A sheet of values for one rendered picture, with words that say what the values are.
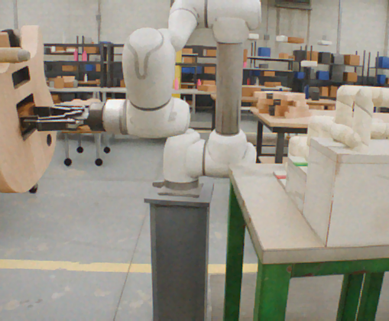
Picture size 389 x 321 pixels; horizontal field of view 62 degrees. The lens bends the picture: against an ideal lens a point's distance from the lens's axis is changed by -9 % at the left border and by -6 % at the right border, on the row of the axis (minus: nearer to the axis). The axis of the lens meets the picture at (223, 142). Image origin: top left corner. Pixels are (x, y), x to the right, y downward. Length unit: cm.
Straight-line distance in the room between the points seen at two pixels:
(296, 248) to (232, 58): 83
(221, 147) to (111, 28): 1088
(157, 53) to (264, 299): 52
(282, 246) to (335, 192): 13
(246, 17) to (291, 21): 1110
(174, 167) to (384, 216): 99
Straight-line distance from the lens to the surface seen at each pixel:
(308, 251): 64
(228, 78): 131
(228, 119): 137
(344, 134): 62
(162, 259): 159
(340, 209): 62
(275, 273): 66
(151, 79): 74
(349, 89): 68
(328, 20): 1277
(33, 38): 106
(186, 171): 146
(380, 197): 64
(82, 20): 1240
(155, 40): 72
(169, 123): 83
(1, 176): 87
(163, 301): 172
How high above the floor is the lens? 122
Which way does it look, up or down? 11 degrees down
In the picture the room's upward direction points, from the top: 2 degrees clockwise
